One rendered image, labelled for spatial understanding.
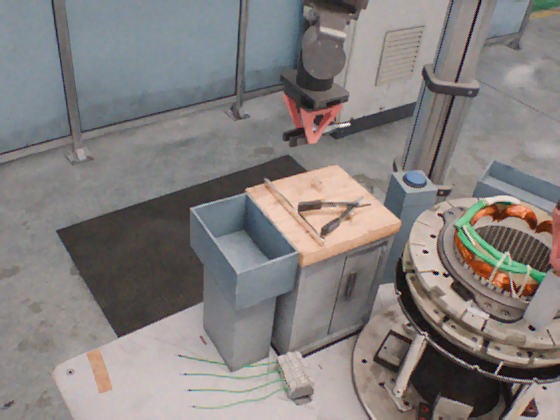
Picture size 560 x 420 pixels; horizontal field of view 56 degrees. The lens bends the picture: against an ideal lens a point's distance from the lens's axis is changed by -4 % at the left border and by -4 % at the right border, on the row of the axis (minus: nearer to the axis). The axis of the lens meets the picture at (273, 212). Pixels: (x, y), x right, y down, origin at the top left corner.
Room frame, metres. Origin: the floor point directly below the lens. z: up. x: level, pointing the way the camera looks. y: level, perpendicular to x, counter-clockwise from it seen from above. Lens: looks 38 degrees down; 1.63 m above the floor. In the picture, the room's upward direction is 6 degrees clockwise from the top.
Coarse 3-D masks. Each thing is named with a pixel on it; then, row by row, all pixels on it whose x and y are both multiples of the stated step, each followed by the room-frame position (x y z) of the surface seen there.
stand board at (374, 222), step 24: (336, 168) 0.87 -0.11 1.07; (264, 192) 0.77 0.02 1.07; (288, 192) 0.78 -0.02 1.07; (312, 192) 0.79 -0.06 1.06; (336, 192) 0.80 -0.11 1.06; (360, 192) 0.80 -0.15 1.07; (288, 216) 0.71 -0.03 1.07; (312, 216) 0.72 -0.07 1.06; (336, 216) 0.73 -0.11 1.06; (360, 216) 0.73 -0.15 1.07; (384, 216) 0.74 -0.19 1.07; (312, 240) 0.66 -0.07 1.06; (336, 240) 0.67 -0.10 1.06; (360, 240) 0.68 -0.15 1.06
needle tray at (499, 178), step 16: (496, 160) 0.98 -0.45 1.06; (480, 176) 0.91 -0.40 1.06; (496, 176) 0.97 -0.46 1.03; (512, 176) 0.95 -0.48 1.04; (528, 176) 0.94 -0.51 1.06; (480, 192) 0.88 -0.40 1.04; (496, 192) 0.87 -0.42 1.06; (512, 192) 0.92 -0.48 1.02; (528, 192) 0.93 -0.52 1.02; (544, 192) 0.92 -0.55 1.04; (544, 208) 0.82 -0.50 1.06
